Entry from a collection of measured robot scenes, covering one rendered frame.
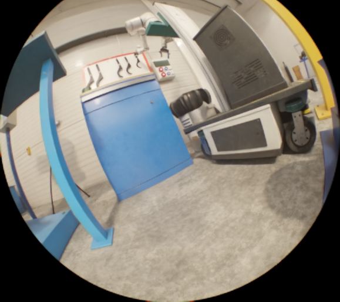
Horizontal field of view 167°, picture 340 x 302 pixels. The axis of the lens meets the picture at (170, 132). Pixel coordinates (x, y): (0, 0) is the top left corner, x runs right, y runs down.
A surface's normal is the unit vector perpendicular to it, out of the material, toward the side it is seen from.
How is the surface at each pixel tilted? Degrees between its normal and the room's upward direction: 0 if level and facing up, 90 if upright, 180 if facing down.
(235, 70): 90
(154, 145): 90
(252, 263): 0
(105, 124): 90
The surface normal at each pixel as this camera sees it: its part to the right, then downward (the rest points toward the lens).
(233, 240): -0.39, -0.92
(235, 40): -0.81, 0.36
